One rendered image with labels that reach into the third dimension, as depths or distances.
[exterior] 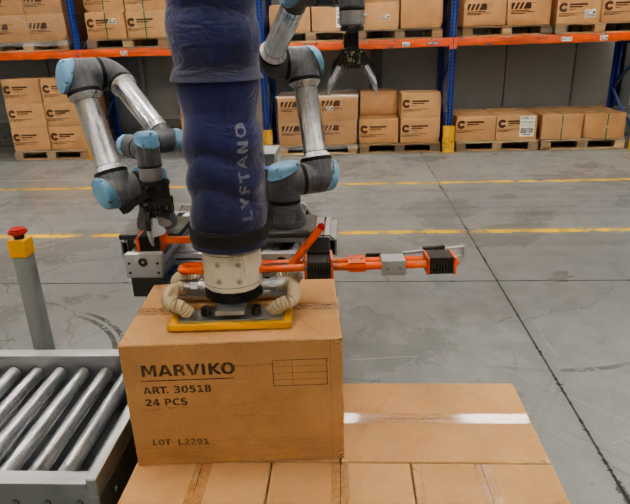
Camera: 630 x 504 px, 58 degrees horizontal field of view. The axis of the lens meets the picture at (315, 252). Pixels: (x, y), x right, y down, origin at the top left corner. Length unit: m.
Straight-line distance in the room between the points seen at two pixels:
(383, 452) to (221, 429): 0.48
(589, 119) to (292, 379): 8.19
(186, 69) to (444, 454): 1.27
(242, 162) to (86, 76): 0.86
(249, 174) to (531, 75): 9.08
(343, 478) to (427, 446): 0.28
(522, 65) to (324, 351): 9.07
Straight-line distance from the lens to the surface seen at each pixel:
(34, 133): 9.99
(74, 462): 1.92
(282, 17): 1.90
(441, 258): 1.65
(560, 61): 10.50
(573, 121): 9.32
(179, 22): 1.47
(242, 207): 1.51
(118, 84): 2.21
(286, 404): 1.64
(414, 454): 1.79
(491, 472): 1.77
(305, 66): 2.15
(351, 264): 1.63
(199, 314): 1.65
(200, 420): 1.70
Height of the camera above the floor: 1.70
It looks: 21 degrees down
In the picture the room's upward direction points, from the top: 2 degrees counter-clockwise
